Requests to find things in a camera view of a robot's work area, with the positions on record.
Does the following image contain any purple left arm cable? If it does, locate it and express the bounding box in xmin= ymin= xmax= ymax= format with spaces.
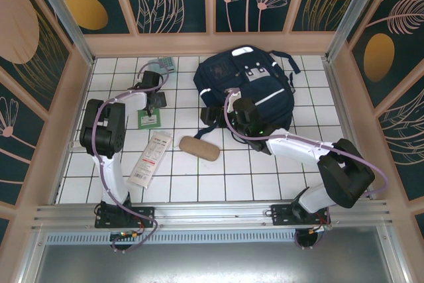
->
xmin=92 ymin=60 xmax=170 ymax=254

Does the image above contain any perforated metal cable tray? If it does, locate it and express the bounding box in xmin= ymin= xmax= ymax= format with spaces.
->
xmin=44 ymin=232 xmax=385 ymax=245

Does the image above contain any wall panel with large pink circle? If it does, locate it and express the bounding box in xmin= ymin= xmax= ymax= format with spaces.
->
xmin=0 ymin=0 xmax=73 ymax=113

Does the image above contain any wall panel with single flower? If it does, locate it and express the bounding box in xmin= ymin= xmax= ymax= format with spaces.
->
xmin=0 ymin=80 xmax=46 ymax=205

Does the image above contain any wall panel with orange oval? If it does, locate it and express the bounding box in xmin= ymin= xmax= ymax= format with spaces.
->
xmin=350 ymin=0 xmax=424 ymax=109

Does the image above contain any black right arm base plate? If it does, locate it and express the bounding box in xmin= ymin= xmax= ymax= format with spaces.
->
xmin=270 ymin=203 xmax=332 ymax=228

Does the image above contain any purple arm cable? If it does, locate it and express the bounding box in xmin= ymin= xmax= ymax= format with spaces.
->
xmin=224 ymin=87 xmax=389 ymax=251
xmin=92 ymin=60 xmax=170 ymax=254

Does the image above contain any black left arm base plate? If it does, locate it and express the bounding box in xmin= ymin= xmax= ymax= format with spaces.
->
xmin=94 ymin=205 xmax=156 ymax=229

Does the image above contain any light blue calculator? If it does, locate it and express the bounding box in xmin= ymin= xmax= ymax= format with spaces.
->
xmin=147 ymin=56 xmax=177 ymax=74

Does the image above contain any green house notepad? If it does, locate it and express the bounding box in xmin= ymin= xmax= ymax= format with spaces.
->
xmin=137 ymin=107 xmax=163 ymax=131

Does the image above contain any clear packaged stationery set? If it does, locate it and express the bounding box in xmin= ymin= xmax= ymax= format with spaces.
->
xmin=127 ymin=132 xmax=173 ymax=188

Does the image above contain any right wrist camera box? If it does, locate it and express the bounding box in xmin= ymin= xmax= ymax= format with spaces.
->
xmin=224 ymin=87 xmax=242 ymax=102

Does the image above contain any navy blue backpack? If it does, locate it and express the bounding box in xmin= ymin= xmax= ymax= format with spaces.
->
xmin=193 ymin=44 xmax=301 ymax=141

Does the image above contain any wall panel with pink fronds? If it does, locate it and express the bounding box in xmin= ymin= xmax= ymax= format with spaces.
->
xmin=377 ymin=77 xmax=424 ymax=201

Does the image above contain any tan pencil case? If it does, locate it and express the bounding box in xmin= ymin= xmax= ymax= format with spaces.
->
xmin=178 ymin=135 xmax=221 ymax=162

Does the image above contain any aluminium corner post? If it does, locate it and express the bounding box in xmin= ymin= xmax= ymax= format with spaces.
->
xmin=28 ymin=0 xmax=97 ymax=67
xmin=324 ymin=0 xmax=395 ymax=62

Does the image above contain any wall panel with white leaves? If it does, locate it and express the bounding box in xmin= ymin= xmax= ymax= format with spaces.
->
xmin=118 ymin=0 xmax=210 ymax=36

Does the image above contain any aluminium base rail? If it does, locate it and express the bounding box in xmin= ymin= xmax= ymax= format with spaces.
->
xmin=31 ymin=199 xmax=394 ymax=231

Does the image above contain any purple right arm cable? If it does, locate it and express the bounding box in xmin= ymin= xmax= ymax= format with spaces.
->
xmin=224 ymin=87 xmax=389 ymax=251

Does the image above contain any aluminium side rail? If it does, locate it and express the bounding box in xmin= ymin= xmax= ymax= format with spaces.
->
xmin=323 ymin=57 xmax=378 ymax=201

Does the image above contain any small circuit board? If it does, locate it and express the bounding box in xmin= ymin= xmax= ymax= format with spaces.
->
xmin=110 ymin=229 xmax=140 ymax=241

